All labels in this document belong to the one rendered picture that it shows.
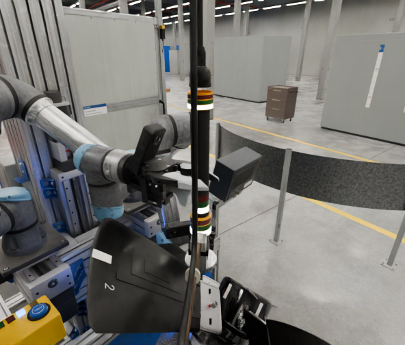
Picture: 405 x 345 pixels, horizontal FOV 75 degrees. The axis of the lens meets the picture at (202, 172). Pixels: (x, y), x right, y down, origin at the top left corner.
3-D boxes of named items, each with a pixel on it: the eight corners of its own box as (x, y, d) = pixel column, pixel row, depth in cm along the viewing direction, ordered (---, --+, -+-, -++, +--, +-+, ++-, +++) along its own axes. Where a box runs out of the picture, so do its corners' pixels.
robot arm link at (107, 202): (135, 202, 76) (131, 168, 72) (115, 226, 66) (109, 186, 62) (110, 200, 78) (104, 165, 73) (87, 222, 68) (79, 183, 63)
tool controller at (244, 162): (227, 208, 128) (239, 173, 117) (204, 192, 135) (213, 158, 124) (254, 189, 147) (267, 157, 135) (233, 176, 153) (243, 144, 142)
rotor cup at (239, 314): (260, 367, 57) (284, 309, 61) (239, 373, 46) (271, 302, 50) (208, 327, 66) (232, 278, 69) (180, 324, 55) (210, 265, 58)
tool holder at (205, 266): (215, 282, 54) (216, 244, 50) (180, 280, 54) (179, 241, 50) (217, 252, 62) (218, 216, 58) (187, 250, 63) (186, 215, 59)
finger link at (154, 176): (189, 183, 51) (158, 172, 56) (189, 174, 50) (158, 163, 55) (172, 192, 48) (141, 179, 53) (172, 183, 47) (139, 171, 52)
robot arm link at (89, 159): (100, 168, 72) (94, 137, 68) (130, 176, 67) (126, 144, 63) (74, 179, 66) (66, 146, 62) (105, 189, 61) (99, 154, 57)
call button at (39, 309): (34, 322, 69) (32, 317, 68) (28, 313, 72) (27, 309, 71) (50, 312, 72) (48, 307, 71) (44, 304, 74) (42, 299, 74)
